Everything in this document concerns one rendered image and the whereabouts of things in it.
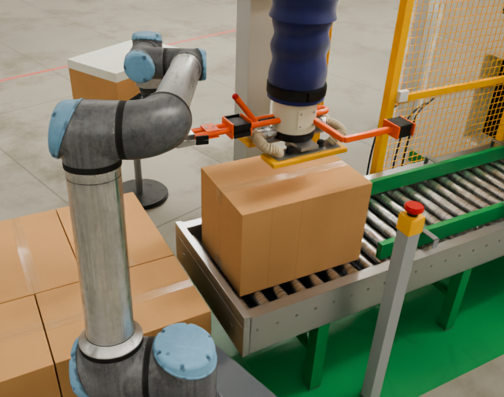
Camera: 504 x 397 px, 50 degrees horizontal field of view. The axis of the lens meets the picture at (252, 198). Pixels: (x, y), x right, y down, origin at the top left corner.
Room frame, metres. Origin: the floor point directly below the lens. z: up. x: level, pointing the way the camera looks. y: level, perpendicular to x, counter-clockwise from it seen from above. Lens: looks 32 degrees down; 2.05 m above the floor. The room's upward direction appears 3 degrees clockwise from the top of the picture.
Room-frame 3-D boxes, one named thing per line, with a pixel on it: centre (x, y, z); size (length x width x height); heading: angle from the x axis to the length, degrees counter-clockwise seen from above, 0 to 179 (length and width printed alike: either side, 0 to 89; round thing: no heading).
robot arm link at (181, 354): (0.91, 0.15, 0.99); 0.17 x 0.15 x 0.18; 92
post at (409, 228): (1.63, -0.58, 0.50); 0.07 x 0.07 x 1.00; 30
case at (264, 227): (1.97, -0.14, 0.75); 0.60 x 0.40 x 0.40; 118
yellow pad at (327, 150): (1.87, -0.20, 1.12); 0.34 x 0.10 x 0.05; 121
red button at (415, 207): (1.63, -0.58, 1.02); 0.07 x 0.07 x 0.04
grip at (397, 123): (1.88, -0.54, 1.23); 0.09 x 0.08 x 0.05; 31
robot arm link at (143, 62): (1.54, 0.33, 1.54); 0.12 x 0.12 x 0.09; 2
